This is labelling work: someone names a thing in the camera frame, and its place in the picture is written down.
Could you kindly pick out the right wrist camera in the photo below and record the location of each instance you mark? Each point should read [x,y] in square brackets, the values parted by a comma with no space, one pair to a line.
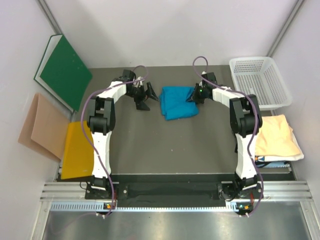
[210,76]

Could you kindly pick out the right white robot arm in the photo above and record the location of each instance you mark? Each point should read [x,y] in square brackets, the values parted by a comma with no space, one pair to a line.
[245,121]

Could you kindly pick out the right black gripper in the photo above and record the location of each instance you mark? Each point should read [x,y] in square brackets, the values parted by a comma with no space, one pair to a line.
[194,95]

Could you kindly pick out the aluminium frame rail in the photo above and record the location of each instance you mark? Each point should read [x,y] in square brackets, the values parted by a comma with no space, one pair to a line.
[70,196]

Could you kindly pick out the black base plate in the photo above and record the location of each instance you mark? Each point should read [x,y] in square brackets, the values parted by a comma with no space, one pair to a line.
[171,190]

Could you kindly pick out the blue t shirt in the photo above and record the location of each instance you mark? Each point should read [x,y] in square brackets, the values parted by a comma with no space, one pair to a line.
[174,104]

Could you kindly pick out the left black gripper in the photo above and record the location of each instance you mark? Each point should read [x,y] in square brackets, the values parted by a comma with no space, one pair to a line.
[140,103]

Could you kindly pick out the white plastic basket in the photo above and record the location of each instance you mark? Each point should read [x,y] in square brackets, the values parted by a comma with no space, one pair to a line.
[259,75]

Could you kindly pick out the green binder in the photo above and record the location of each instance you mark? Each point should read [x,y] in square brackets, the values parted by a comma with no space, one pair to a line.
[63,73]

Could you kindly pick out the yellow folder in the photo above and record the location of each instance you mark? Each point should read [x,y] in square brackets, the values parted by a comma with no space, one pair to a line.
[78,156]

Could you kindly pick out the cream t shirt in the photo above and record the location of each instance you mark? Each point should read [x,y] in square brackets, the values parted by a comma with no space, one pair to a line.
[276,141]

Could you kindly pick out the tan folded sheet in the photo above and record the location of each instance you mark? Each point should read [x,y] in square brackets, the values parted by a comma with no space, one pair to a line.
[45,129]

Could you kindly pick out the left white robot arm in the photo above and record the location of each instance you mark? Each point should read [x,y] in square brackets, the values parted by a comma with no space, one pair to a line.
[101,121]

